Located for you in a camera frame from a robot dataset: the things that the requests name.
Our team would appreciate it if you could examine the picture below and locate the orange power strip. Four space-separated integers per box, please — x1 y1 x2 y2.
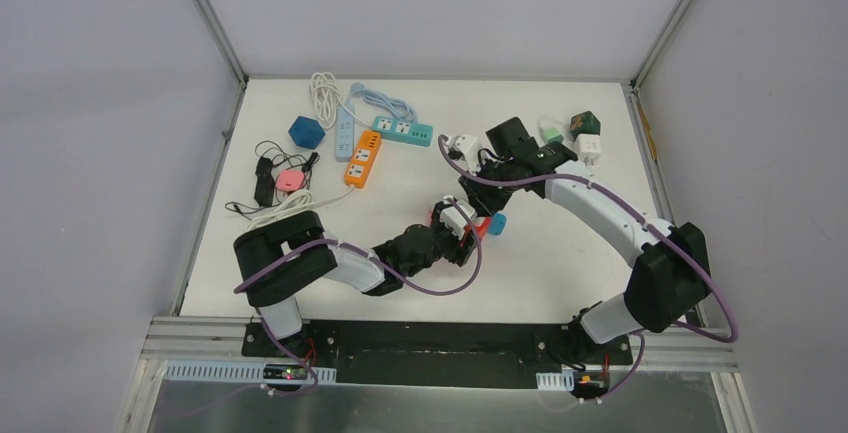
343 130 382 189

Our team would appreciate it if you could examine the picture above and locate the teal power strip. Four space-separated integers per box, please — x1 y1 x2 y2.
371 116 434 147

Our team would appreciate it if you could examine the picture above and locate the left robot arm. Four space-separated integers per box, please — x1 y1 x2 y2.
234 197 491 358

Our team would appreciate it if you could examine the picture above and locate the red cube adapter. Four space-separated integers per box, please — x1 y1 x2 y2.
474 217 493 238

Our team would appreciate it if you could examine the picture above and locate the blue small adapter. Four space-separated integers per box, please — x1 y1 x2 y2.
487 212 508 237

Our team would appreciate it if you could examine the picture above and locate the white cable of orange strip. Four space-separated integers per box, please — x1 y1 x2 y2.
244 184 356 226

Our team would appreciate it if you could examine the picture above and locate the dark green dragon cube adapter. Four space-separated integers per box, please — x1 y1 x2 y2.
569 111 601 140

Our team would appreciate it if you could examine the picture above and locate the white tiger cube adapter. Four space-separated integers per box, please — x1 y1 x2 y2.
573 133 602 167

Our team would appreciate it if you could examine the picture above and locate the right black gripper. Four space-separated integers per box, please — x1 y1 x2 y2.
458 157 517 218

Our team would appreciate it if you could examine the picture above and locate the black power adapter with cable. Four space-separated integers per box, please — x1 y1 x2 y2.
224 141 321 221

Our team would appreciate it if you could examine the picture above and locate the blue cube adapter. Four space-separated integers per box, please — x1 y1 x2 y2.
288 116 325 150

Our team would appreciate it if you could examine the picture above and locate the pink round adapter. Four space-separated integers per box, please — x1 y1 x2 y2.
275 169 306 193

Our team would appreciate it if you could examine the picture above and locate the light blue power strip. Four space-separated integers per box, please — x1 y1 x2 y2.
335 105 355 162

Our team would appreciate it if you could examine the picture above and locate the white coiled cable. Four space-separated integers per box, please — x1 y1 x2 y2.
309 72 342 131

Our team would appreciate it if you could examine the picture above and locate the light green plug charger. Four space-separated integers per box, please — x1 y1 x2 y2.
537 116 565 143

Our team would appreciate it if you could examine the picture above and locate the light blue cable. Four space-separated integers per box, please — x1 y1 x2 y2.
347 82 419 125

